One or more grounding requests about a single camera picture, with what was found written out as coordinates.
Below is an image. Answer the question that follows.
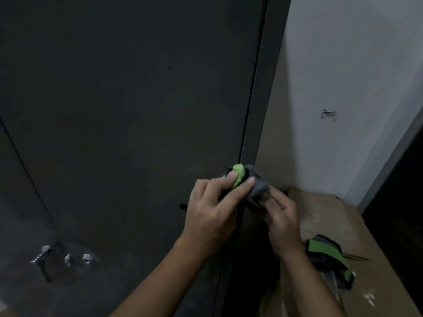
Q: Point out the grey and green cloth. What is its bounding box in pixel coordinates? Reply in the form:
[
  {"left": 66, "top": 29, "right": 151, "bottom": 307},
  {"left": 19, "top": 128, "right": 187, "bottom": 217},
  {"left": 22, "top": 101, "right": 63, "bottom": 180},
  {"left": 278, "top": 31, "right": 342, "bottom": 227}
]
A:
[{"left": 225, "top": 164, "right": 270, "bottom": 202}]

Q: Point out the person's left hand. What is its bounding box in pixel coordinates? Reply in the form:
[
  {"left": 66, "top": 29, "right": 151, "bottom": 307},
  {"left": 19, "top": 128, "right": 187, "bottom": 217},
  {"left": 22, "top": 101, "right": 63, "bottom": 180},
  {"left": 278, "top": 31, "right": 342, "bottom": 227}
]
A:
[{"left": 177, "top": 171, "right": 256, "bottom": 261}]

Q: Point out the dark grey door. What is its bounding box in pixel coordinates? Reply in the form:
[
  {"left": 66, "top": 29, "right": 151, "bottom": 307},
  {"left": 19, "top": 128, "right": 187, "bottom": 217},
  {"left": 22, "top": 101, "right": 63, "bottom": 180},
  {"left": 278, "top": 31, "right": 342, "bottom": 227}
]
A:
[{"left": 0, "top": 0, "right": 269, "bottom": 317}]

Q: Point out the person's left forearm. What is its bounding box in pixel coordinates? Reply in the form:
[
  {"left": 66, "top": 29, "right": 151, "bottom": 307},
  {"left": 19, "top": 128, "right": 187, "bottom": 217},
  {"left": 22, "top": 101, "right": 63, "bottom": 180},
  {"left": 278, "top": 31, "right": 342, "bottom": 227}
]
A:
[{"left": 110, "top": 238, "right": 213, "bottom": 317}]

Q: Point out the dark grey door panel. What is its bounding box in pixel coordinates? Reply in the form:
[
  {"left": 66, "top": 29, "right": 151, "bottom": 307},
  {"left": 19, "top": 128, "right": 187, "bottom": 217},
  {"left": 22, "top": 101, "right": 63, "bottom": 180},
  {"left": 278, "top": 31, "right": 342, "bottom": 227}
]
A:
[{"left": 0, "top": 118, "right": 57, "bottom": 307}]

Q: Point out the brown cardboard sheet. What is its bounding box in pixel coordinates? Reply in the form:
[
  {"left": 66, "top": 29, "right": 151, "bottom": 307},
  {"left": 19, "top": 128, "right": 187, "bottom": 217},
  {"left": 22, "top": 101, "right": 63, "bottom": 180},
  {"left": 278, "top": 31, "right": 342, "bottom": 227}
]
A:
[{"left": 258, "top": 187, "right": 423, "bottom": 317}]

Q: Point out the person's right forearm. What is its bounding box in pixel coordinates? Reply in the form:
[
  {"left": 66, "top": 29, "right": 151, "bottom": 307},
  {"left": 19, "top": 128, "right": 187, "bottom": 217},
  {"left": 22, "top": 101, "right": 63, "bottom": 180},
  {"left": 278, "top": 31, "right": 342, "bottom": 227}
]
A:
[{"left": 280, "top": 247, "right": 348, "bottom": 317}]

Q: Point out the dark grey door frame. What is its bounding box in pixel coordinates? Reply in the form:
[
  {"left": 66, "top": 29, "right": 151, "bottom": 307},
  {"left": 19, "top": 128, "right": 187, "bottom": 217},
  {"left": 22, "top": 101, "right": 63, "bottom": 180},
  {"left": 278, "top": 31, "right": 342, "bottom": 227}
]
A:
[{"left": 214, "top": 0, "right": 293, "bottom": 317}]

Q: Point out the silver door handle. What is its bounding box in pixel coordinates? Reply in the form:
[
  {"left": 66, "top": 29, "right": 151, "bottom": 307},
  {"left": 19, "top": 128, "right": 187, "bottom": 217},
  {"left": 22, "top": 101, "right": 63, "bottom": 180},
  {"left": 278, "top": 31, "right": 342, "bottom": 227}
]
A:
[{"left": 31, "top": 245, "right": 54, "bottom": 283}]

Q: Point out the grey and green fabric bundle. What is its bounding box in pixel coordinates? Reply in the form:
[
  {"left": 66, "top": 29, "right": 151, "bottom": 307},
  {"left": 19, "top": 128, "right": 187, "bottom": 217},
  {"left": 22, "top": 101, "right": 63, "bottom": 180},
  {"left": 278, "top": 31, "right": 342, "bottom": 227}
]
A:
[{"left": 305, "top": 234, "right": 356, "bottom": 291}]

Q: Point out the person's right hand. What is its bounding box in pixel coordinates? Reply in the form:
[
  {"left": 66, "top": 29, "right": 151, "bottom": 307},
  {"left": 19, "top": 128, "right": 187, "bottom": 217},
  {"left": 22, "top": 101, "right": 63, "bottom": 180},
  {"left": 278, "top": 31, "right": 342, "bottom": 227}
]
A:
[{"left": 256, "top": 186, "right": 304, "bottom": 260}]

